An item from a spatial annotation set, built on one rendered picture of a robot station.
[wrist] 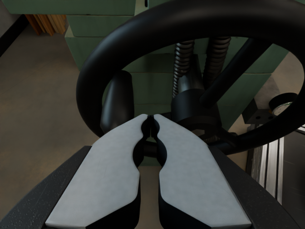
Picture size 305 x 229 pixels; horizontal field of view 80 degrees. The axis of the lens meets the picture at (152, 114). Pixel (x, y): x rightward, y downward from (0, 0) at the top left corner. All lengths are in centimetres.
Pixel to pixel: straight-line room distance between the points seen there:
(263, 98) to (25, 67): 160
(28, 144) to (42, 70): 61
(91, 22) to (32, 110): 113
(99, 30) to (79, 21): 3
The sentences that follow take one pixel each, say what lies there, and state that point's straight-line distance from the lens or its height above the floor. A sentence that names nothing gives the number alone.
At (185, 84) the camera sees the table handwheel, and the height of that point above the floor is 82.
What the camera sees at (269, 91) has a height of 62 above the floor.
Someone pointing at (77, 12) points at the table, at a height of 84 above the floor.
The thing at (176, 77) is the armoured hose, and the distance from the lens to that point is 27.
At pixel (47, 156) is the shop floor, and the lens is 122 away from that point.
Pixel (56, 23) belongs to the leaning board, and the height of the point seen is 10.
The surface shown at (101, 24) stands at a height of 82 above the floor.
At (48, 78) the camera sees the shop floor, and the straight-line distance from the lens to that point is 158.
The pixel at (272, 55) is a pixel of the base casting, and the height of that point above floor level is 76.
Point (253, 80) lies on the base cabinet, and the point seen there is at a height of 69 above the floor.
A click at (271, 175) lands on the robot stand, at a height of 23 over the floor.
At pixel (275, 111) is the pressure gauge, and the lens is 52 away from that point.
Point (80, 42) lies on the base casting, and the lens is 40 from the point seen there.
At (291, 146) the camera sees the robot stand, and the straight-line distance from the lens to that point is 109.
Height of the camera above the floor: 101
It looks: 58 degrees down
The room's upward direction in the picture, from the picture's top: 1 degrees clockwise
